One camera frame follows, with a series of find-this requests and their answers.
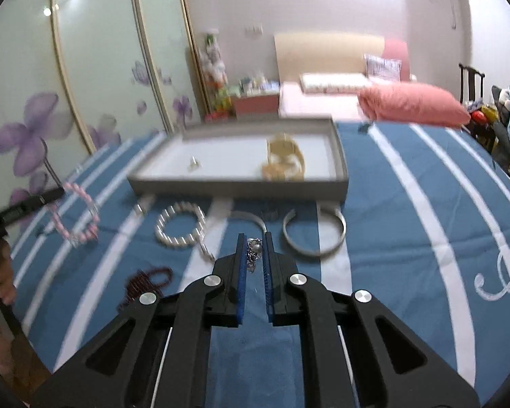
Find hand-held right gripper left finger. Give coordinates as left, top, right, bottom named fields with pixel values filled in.
left=30, top=233, right=249, bottom=408

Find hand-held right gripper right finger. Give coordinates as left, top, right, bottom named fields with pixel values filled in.
left=261, top=232, right=481, bottom=408

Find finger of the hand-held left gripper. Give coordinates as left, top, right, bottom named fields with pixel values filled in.
left=0, top=186, right=66, bottom=226

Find wide silver bangle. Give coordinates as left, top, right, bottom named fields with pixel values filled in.
left=283, top=207, right=348, bottom=258

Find pink bead bracelet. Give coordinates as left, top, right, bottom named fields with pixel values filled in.
left=47, top=182, right=101, bottom=246

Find white pearl bracelet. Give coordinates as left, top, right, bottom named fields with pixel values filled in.
left=154, top=203, right=207, bottom=249

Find dark red bead necklace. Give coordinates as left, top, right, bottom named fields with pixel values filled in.
left=117, top=267, right=175, bottom=313

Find grey jewelry tray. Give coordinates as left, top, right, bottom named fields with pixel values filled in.
left=127, top=118, right=350, bottom=201

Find person's left hand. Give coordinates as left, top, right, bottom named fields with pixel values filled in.
left=0, top=238, right=17, bottom=304

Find thin silver open bangle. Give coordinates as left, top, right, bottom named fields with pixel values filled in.
left=195, top=210, right=268, bottom=262

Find yellow and silver bangles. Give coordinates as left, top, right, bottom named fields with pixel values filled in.
left=261, top=133, right=307, bottom=180

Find blue white striped bedsheet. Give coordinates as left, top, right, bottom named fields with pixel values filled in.
left=8, top=121, right=510, bottom=408

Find floral sliding door wardrobe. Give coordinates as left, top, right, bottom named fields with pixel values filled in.
left=0, top=0, right=205, bottom=213

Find pink cream nightstand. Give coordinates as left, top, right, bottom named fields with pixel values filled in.
left=232, top=91, right=280, bottom=117

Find pink bed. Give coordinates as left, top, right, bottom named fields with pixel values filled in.
left=278, top=81, right=366, bottom=120

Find white patterned pillow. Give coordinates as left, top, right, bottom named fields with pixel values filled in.
left=300, top=72, right=370, bottom=92

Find plush toy stack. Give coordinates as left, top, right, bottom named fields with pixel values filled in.
left=200, top=30, right=230, bottom=113

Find folded pink quilt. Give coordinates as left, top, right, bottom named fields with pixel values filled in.
left=357, top=83, right=472, bottom=127

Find cream pink headboard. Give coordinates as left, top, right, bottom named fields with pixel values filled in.
left=274, top=32, right=411, bottom=83

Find lilac printed pillow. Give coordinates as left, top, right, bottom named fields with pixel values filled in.
left=364, top=54, right=402, bottom=81

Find colourful toy pile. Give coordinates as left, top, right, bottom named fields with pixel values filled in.
left=465, top=102, right=499, bottom=127

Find dark wooden chair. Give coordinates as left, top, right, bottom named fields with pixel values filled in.
left=458, top=63, right=486, bottom=103

